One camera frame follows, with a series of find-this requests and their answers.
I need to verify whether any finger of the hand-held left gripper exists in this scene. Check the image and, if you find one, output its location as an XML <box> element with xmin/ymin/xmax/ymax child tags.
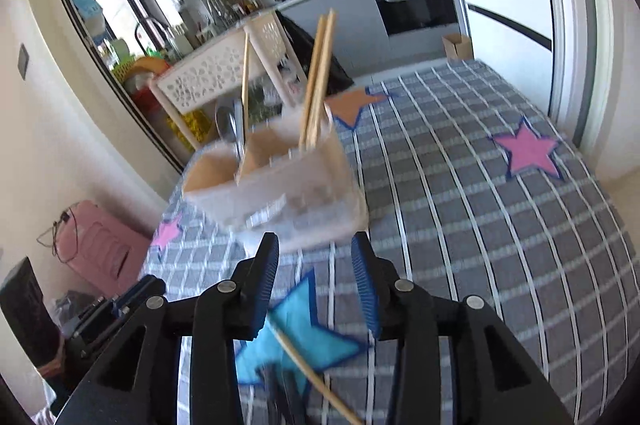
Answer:
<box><xmin>112</xmin><ymin>276</ymin><xmax>167</xmax><ymax>318</ymax></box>

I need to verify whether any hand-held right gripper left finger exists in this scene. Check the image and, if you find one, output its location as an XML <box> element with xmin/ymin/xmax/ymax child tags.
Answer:
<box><xmin>55</xmin><ymin>232</ymin><xmax>280</xmax><ymax>425</ymax></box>

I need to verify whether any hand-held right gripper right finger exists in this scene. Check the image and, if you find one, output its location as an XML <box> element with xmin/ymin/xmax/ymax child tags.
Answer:
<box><xmin>351</xmin><ymin>231</ymin><xmax>573</xmax><ymax>425</ymax></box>

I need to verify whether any pale pink plastic utensil holder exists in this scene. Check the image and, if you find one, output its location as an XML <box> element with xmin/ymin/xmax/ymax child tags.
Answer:
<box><xmin>182</xmin><ymin>105</ymin><xmax>370</xmax><ymax>251</ymax></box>

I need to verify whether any dark metal spoon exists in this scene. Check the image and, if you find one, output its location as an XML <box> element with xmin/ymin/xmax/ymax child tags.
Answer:
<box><xmin>216</xmin><ymin>102</ymin><xmax>237</xmax><ymax>146</ymax></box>
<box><xmin>262</xmin><ymin>362</ymin><xmax>306</xmax><ymax>425</ymax></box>
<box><xmin>232</xmin><ymin>99</ymin><xmax>247</xmax><ymax>160</ymax></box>

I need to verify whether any pink suitcase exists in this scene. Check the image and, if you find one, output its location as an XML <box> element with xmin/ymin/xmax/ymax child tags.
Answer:
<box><xmin>52</xmin><ymin>200</ymin><xmax>153</xmax><ymax>301</ymax></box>

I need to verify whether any black box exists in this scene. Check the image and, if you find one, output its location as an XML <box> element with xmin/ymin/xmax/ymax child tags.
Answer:
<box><xmin>0</xmin><ymin>256</ymin><xmax>63</xmax><ymax>373</ymax></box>

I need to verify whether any grey checked star tablecloth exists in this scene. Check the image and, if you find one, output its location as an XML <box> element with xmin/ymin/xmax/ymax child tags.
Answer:
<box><xmin>142</xmin><ymin>57</ymin><xmax>640</xmax><ymax>425</ymax></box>

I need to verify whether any cream perforated basket cart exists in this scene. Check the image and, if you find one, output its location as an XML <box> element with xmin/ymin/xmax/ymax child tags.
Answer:
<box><xmin>150</xmin><ymin>12</ymin><xmax>308</xmax><ymax>150</ymax></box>

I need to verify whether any dark cloth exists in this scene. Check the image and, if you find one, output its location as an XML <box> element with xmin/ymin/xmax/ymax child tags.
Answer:
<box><xmin>277</xmin><ymin>12</ymin><xmax>356</xmax><ymax>96</ymax></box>

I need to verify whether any small cardboard box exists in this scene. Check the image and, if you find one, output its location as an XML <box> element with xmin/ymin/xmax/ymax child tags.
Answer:
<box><xmin>442</xmin><ymin>33</ymin><xmax>474</xmax><ymax>63</ymax></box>

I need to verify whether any curved kitchen faucet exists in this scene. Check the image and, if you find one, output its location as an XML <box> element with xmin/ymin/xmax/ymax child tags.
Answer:
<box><xmin>134</xmin><ymin>16</ymin><xmax>168</xmax><ymax>56</ymax></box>

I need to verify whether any black built-in oven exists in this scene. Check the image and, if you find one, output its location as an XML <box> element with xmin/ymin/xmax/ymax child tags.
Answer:
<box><xmin>371</xmin><ymin>0</ymin><xmax>461</xmax><ymax>38</ymax></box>

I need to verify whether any thin black cable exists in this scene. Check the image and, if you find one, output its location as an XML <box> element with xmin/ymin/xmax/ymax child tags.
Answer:
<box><xmin>37</xmin><ymin>205</ymin><xmax>76</xmax><ymax>263</ymax></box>

